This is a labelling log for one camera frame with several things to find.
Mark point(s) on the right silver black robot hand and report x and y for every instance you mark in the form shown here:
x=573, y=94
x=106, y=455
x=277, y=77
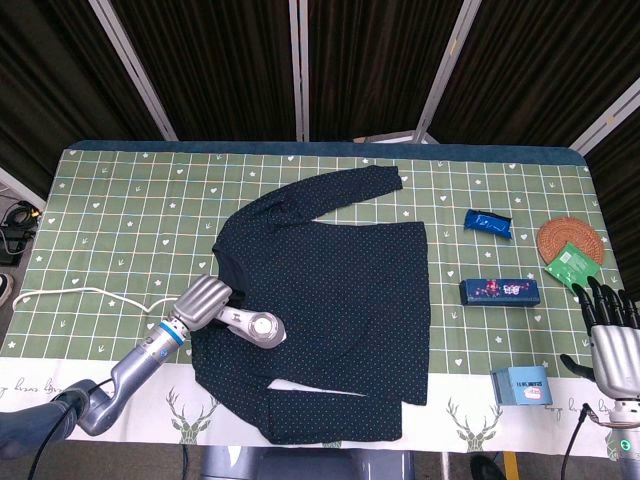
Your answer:
x=617, y=355

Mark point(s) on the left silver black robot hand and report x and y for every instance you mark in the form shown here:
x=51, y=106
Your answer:
x=202, y=302

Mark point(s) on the white handheld garment steamer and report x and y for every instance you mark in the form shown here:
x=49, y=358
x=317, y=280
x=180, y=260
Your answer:
x=260, y=327

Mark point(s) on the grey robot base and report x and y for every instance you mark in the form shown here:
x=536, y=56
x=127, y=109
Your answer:
x=300, y=466

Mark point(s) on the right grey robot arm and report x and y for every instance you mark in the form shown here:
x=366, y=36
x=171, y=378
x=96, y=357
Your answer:
x=625, y=440

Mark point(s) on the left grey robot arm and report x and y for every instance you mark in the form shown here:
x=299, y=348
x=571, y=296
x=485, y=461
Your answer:
x=135, y=370

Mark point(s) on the green grid tablecloth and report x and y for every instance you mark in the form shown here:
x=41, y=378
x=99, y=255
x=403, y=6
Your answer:
x=150, y=200

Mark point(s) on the light blue open carton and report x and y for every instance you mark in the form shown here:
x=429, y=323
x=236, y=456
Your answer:
x=525, y=387

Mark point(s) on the green flat packet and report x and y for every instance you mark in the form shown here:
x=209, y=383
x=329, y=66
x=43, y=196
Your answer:
x=572, y=265

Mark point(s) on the navy dotted long-sleeve shirt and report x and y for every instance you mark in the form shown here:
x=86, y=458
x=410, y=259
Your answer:
x=325, y=280

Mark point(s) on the round woven brown coaster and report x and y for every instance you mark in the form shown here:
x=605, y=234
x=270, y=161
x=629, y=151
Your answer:
x=560, y=237

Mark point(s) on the dark blue rectangular box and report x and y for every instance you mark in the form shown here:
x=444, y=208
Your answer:
x=500, y=292

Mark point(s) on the blue snack packet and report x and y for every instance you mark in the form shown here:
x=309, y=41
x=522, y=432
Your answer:
x=487, y=223

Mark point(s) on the black and white shoe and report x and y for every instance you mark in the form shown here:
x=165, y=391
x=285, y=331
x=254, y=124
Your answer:
x=4, y=287

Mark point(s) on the dark brown pleated curtain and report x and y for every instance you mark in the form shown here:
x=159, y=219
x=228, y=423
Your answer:
x=225, y=60

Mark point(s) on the white box behind table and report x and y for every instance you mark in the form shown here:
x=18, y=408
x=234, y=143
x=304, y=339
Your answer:
x=390, y=137

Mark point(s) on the white side frame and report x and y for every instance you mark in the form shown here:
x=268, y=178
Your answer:
x=20, y=186

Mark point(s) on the white partition frame post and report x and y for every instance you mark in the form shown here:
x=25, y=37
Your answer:
x=447, y=70
x=299, y=70
x=132, y=67
x=607, y=120

